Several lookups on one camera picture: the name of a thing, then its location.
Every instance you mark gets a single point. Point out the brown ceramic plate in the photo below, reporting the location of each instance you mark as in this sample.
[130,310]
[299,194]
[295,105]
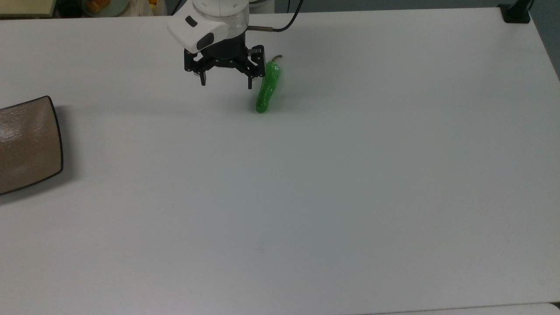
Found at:
[28,142]

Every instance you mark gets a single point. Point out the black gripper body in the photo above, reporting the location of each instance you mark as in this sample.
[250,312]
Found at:
[225,50]

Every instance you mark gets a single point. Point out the beige board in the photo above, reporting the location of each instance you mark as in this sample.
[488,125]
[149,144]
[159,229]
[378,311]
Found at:
[26,6]

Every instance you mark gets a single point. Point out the black table clamp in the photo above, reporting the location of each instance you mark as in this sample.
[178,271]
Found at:
[515,12]

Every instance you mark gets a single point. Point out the green chili pepper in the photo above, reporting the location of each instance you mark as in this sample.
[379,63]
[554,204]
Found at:
[267,89]

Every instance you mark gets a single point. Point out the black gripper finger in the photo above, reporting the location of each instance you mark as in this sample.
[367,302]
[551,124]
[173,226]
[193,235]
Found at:
[194,63]
[258,63]

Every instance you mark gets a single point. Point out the grey bowl with orange food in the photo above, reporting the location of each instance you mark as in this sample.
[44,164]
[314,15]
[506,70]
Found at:
[105,6]

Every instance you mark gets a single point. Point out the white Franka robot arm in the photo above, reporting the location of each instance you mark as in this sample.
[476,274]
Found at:
[205,19]

